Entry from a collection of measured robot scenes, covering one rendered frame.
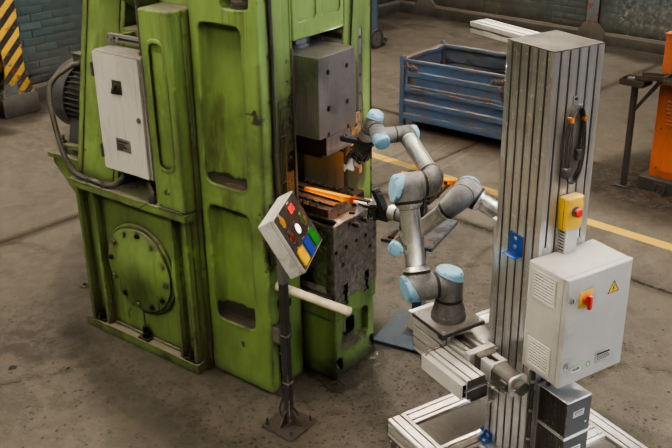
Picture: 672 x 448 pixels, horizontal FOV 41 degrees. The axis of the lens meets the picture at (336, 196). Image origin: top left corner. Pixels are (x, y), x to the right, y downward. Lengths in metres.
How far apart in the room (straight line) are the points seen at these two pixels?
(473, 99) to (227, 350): 4.06
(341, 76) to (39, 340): 2.45
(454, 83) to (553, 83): 4.98
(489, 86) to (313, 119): 3.95
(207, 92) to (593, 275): 2.04
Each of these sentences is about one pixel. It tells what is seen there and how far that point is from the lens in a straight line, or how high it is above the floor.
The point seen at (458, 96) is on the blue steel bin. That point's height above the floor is 0.43.
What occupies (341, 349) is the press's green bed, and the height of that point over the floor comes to 0.17.
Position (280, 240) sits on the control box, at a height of 1.11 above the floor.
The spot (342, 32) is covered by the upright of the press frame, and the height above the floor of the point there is 1.79.
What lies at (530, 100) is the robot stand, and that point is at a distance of 3.36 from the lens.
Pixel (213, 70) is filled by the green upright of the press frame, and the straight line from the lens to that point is 4.36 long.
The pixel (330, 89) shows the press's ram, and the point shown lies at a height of 1.60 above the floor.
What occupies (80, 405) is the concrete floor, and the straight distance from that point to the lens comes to 4.95.
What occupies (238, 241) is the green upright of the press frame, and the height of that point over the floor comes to 0.81.
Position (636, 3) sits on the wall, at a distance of 11.88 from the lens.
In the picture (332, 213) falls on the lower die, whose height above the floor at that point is 0.95.
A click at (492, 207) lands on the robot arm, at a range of 4.17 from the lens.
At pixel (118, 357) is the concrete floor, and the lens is 5.28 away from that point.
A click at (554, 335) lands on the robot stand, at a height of 0.98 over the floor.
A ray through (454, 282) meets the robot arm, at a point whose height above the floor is 1.01.
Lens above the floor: 2.80
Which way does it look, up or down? 23 degrees down
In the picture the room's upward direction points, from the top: 1 degrees counter-clockwise
